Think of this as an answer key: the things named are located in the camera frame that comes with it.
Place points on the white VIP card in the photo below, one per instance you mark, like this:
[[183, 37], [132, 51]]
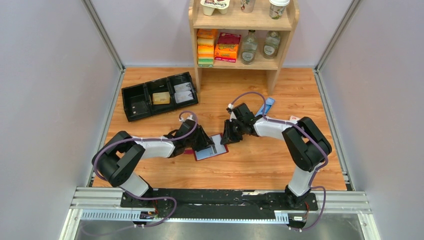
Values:
[[183, 87]]

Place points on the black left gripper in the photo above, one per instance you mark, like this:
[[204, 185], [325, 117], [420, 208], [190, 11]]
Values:
[[205, 141]]

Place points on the black three-compartment tray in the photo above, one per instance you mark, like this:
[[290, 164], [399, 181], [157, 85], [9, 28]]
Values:
[[137, 99]]

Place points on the white lidded cup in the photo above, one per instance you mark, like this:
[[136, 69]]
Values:
[[277, 8]]

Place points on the gold card in tray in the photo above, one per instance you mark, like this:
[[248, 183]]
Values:
[[161, 98]]

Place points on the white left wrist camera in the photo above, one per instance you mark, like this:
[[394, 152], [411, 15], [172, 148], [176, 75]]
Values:
[[190, 117]]

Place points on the white yogurt cup pack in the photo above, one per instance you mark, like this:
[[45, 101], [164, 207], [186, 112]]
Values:
[[209, 6]]

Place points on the stack of coloured sponges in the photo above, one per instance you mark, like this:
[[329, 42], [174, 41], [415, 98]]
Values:
[[206, 38]]

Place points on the left clear glass bottle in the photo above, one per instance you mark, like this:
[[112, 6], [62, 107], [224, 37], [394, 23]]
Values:
[[249, 47]]

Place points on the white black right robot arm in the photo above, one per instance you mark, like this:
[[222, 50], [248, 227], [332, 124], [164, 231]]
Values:
[[306, 144]]

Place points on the white red small packet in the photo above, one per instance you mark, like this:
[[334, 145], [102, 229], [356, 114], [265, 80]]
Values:
[[294, 118]]

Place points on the silver card in tray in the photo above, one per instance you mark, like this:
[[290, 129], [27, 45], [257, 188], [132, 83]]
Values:
[[183, 96]]

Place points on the patterned paper cup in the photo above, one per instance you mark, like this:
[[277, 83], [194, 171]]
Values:
[[247, 6]]

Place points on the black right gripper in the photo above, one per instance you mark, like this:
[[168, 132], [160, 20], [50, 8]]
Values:
[[227, 137]]

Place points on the clear glass bottle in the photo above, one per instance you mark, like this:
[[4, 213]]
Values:
[[249, 47], [271, 44]]

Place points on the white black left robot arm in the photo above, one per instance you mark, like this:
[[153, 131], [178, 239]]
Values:
[[117, 160]]

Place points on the orange red snack box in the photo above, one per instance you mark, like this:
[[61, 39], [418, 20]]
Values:
[[227, 46]]

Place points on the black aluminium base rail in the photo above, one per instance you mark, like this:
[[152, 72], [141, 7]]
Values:
[[105, 213]]

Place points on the right clear glass bottle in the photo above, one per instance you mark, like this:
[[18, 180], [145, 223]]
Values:
[[271, 44]]

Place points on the wooden shelf unit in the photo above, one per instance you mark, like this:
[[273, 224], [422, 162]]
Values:
[[237, 22]]

